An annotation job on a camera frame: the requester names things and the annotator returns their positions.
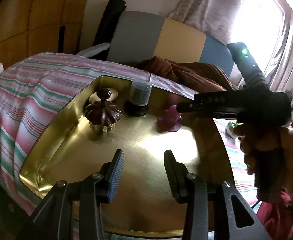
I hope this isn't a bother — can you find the grey jar black lid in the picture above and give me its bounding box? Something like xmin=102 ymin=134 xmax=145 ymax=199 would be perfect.
xmin=124 ymin=80 xmax=152 ymax=117

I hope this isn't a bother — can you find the magenta ribbed cone toy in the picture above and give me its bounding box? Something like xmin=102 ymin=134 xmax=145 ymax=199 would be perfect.
xmin=157 ymin=105 xmax=182 ymax=132

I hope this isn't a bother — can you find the grey yellow blue headboard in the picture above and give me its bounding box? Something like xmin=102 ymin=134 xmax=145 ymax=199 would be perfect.
xmin=107 ymin=11 xmax=234 ymax=76

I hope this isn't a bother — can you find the wooden wardrobe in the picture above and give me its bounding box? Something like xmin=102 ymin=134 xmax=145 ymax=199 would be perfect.
xmin=0 ymin=0 xmax=87 ymax=68

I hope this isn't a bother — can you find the brown cupcake toy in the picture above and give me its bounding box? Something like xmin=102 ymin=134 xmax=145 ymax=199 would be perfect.
xmin=84 ymin=100 xmax=122 ymax=133

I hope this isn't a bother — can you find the green white plug-in device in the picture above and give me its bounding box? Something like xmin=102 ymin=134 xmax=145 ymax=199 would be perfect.
xmin=226 ymin=120 xmax=243 ymax=140

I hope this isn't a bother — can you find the person's right hand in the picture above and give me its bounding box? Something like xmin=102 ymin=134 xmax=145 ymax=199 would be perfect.
xmin=234 ymin=125 xmax=293 ymax=203

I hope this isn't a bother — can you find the brown quilted blanket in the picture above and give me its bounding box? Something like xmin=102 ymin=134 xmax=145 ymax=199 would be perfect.
xmin=137 ymin=56 xmax=234 ymax=93

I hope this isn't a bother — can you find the striped bed sheet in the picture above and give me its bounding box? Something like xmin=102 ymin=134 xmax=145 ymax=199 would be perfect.
xmin=0 ymin=53 xmax=195 ymax=214

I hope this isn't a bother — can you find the black rolled mat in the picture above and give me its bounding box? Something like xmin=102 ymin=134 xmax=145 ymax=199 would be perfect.
xmin=93 ymin=0 xmax=126 ymax=46

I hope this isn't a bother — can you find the pale patterned curtain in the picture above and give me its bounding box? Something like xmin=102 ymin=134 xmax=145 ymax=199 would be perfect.
xmin=169 ymin=0 xmax=241 ymax=45

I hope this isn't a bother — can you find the gold metal tin box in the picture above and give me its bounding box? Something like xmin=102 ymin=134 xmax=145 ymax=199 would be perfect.
xmin=19 ymin=76 xmax=234 ymax=238

